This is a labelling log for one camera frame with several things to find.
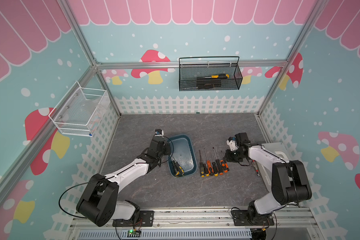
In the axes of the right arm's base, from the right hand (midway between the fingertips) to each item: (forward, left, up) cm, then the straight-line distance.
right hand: (225, 157), depth 93 cm
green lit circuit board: (-38, +52, -5) cm, 65 cm away
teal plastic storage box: (+3, +27, +4) cm, 27 cm away
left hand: (+4, +36, +8) cm, 37 cm away
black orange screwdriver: (-8, +4, -2) cm, 9 cm away
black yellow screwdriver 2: (-5, +7, -2) cm, 9 cm away
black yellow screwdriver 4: (-9, +30, 0) cm, 32 cm away
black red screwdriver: (-7, +10, -1) cm, 12 cm away
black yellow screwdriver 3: (-7, +29, 0) cm, 30 cm away
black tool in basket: (+31, +11, +33) cm, 46 cm away
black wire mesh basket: (+42, +9, +33) cm, 54 cm away
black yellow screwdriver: (-5, +15, -2) cm, 16 cm away
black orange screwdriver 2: (-4, +1, -2) cm, 5 cm away
